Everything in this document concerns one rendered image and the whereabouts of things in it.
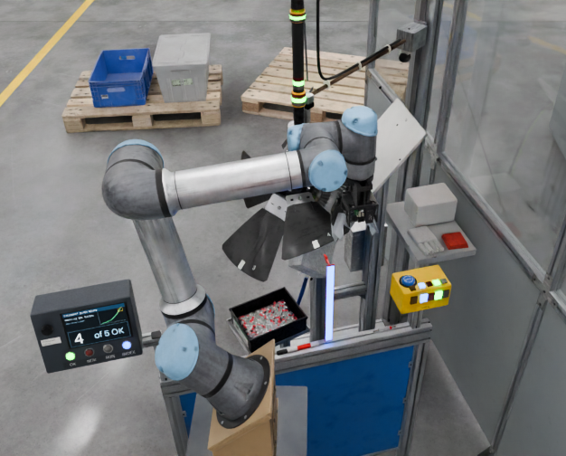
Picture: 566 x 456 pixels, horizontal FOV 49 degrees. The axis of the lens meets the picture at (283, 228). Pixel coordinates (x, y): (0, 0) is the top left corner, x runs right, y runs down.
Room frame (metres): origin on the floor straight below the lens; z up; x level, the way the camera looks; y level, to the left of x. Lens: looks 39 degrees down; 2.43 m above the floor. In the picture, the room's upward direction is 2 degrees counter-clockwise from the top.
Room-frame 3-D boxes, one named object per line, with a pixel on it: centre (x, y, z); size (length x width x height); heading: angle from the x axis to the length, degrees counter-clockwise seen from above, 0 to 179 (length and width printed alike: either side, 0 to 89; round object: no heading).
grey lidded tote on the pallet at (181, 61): (4.69, 0.73, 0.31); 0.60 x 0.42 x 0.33; 1
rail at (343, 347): (1.32, -0.04, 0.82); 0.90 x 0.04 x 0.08; 102
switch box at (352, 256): (1.99, -0.34, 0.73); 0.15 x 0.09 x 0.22; 102
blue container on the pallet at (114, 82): (4.68, 1.24, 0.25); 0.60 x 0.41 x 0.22; 2
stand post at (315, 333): (1.85, -0.13, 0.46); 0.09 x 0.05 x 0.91; 12
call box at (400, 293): (1.41, -0.43, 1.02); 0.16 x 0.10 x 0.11; 102
